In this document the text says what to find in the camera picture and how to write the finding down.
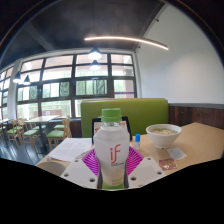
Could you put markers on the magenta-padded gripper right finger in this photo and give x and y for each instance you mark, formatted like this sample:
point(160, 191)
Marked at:
point(148, 171)

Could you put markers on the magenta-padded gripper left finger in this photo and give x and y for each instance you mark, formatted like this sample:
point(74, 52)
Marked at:
point(76, 173)

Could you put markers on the white bottle with green cap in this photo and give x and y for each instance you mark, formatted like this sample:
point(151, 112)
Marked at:
point(111, 163)

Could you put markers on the light-coloured pen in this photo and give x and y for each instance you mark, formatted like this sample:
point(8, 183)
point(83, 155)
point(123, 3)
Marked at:
point(82, 154)

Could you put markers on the reddish small packet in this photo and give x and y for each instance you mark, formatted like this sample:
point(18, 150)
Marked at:
point(167, 164)

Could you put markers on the white printed paper sheet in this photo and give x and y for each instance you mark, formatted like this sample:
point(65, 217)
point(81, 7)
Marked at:
point(70, 148)

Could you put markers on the small blue-capped bottle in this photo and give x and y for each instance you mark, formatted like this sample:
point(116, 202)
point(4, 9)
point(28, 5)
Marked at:
point(137, 140)

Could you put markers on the white small packet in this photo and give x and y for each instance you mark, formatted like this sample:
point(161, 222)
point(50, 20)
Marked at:
point(176, 153)

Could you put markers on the white ceramic bowl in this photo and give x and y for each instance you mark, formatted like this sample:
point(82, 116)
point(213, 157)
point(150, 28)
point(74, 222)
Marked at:
point(163, 138)

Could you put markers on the wooden chairs with green seats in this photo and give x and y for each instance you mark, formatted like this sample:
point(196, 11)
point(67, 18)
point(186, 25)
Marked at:
point(55, 133)

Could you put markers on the black-framed menu tablet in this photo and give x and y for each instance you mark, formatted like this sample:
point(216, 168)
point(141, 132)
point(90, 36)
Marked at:
point(96, 126)

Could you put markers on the green upholstered bench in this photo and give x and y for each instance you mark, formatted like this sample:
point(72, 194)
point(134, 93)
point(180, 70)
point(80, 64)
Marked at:
point(146, 111)

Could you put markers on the wooden dining table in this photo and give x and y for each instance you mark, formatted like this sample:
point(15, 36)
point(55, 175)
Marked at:
point(41, 119)

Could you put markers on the large dark-framed window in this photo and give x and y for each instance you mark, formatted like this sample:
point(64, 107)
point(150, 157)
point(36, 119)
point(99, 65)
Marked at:
point(60, 86)

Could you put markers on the dark pendant ceiling lamps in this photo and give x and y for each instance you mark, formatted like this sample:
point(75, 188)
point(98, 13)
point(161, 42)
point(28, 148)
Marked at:
point(95, 54)

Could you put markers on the long curved ceiling light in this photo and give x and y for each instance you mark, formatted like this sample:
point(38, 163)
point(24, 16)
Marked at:
point(126, 39)

